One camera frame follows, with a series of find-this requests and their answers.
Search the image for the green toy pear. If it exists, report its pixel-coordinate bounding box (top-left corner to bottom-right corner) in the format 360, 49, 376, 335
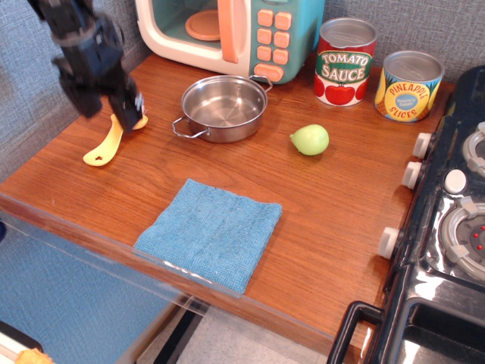
289, 124, 330, 156

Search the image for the blue folded cloth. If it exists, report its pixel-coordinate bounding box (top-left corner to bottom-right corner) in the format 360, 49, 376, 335
135, 179, 283, 295

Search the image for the orange object bottom left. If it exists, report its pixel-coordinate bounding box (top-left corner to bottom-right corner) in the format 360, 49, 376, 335
14, 349, 54, 364

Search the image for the small steel pan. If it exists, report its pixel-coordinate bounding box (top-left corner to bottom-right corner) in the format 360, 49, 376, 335
172, 75, 274, 143

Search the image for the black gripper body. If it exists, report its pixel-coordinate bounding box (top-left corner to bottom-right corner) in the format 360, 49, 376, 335
52, 14, 139, 98

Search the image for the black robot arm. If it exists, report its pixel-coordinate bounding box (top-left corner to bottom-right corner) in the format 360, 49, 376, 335
29, 1, 143, 132

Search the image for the toy microwave oven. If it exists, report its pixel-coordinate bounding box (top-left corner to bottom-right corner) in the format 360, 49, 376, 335
135, 0, 325, 84

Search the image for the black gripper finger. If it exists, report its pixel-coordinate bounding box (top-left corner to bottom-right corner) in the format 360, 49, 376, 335
62, 81, 102, 118
108, 93, 144, 133

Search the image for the yellow dish brush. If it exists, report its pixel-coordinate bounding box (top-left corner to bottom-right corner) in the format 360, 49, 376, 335
83, 114, 124, 167

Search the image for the black toy stove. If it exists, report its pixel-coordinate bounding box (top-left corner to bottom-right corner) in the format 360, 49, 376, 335
327, 66, 484, 363

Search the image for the pineapple slices can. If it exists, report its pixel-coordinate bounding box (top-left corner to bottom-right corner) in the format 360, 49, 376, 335
374, 50, 445, 123

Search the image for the tomato sauce can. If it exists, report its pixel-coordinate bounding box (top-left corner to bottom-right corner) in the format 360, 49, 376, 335
314, 17, 377, 107

